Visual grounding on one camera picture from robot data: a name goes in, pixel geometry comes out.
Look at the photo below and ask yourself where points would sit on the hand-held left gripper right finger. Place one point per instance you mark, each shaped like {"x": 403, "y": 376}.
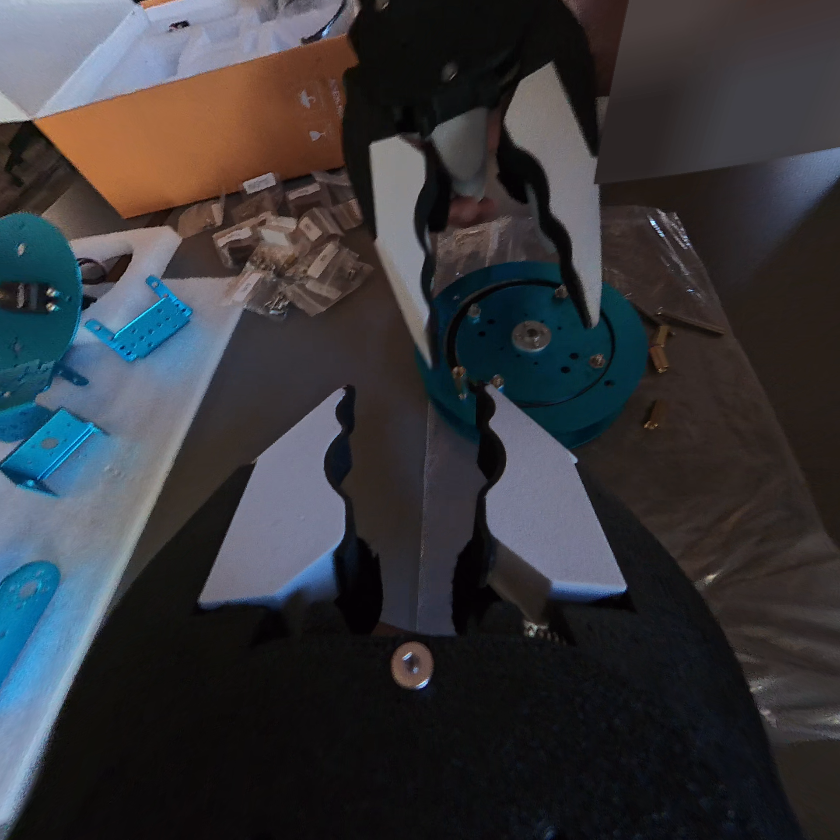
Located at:
{"x": 558, "y": 525}

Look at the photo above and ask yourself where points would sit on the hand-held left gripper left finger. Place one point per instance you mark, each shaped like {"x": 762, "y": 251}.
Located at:
{"x": 275, "y": 525}

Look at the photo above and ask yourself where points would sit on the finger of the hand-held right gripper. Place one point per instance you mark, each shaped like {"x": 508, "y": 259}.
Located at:
{"x": 564, "y": 164}
{"x": 394, "y": 216}

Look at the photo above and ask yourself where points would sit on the blue turntable bearing assembly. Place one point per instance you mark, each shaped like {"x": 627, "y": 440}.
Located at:
{"x": 499, "y": 354}

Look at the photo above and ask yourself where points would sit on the grey desk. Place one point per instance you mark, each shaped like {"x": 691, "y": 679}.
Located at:
{"x": 328, "y": 354}

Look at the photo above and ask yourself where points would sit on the person's right hand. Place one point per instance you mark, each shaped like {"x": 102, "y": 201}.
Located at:
{"x": 469, "y": 208}

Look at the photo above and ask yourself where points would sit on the pile of small hardware bags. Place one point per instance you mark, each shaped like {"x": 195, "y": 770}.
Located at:
{"x": 289, "y": 256}

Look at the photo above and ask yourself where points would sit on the clear plastic bag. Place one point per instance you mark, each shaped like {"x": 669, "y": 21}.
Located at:
{"x": 722, "y": 459}

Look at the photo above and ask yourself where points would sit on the white foam tray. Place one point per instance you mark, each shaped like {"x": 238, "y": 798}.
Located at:
{"x": 131, "y": 407}

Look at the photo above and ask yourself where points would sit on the orange cardboard box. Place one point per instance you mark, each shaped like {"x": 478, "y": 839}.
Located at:
{"x": 197, "y": 131}

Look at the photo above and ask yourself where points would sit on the white foam block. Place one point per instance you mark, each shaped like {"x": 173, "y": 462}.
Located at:
{"x": 157, "y": 243}

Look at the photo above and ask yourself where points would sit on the blue perforated metal plate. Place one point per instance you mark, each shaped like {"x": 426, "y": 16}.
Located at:
{"x": 23, "y": 610}

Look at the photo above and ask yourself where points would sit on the black servo motor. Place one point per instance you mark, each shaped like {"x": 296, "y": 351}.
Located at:
{"x": 26, "y": 296}

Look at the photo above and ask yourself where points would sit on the teal round metal disc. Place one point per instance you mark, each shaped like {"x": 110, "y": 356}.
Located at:
{"x": 33, "y": 249}

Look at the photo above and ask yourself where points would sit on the blue metal U bracket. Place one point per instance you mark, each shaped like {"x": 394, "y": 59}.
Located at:
{"x": 144, "y": 328}

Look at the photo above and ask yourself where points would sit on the blue metal box bracket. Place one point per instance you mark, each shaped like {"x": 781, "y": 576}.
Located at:
{"x": 46, "y": 453}

